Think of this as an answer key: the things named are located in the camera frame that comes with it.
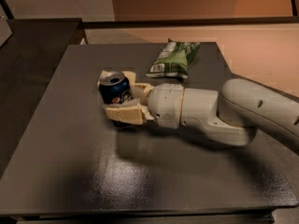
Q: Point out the yellow sponge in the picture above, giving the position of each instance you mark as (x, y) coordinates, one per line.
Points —
(130, 76)

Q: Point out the green chip bag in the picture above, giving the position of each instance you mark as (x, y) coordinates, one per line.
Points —
(174, 60)

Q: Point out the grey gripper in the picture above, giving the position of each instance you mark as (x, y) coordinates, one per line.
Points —
(164, 104)

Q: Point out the blue pepsi can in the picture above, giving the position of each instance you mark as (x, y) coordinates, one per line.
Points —
(115, 88)

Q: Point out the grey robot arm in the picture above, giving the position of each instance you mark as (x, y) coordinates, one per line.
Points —
(231, 116)

